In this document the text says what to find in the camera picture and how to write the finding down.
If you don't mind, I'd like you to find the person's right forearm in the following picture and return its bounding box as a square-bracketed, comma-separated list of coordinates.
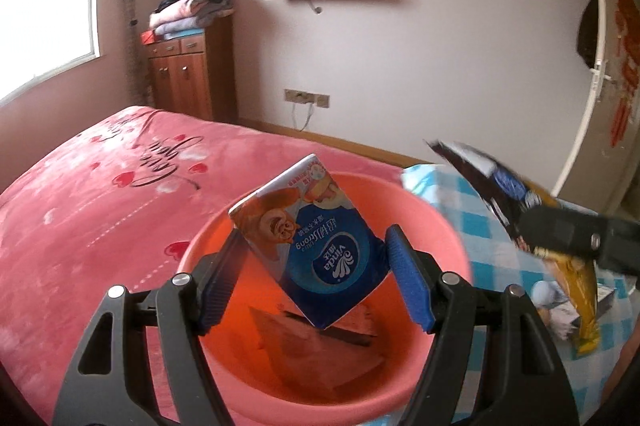
[602, 331, 640, 412]

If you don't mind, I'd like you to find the window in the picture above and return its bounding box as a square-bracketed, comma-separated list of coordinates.
[0, 0, 103, 103]

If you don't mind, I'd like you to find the orange packet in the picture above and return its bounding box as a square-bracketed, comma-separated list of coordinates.
[248, 303, 386, 388]

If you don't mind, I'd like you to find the beige wall outlet panel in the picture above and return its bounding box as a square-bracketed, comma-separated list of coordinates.
[284, 88, 331, 109]

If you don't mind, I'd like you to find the brown wooden cabinet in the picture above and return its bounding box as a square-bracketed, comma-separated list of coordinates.
[145, 13, 236, 124]

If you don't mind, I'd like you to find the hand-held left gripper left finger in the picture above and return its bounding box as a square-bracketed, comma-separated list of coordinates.
[52, 228, 248, 426]

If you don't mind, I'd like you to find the grey printed paper carton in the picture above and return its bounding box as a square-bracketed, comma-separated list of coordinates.
[530, 280, 617, 342]

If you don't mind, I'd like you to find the pink plastic basin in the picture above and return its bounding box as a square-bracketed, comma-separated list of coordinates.
[176, 172, 473, 422]

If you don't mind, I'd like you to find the white door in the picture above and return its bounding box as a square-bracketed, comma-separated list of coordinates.
[552, 0, 640, 217]

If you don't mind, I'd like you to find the white power cable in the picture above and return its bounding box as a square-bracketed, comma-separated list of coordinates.
[299, 103, 318, 133]

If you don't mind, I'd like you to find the yellow black snack bag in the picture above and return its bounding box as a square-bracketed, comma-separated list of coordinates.
[425, 139, 601, 359]

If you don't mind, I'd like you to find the red knot door decoration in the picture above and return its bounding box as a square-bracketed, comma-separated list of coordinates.
[607, 0, 640, 150]

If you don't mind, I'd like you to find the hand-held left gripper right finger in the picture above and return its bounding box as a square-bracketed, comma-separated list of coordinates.
[384, 224, 581, 426]

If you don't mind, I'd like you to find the blue tissue pack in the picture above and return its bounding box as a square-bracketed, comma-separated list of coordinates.
[228, 153, 391, 331]

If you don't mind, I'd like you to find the metal door handle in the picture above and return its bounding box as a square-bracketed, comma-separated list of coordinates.
[590, 58, 617, 107]

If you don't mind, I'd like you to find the pink heart print blanket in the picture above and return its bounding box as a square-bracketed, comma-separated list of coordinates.
[0, 105, 416, 426]

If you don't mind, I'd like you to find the grey patterned curtain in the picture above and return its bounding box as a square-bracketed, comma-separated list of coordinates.
[117, 0, 167, 108]

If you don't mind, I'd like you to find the folded blankets pile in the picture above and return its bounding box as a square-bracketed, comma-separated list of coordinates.
[148, 0, 234, 41]

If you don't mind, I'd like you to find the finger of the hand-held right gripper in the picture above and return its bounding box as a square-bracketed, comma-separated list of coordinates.
[520, 206, 640, 279]

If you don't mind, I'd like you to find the dark bag on door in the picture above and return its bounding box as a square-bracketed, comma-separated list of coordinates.
[576, 0, 601, 69]

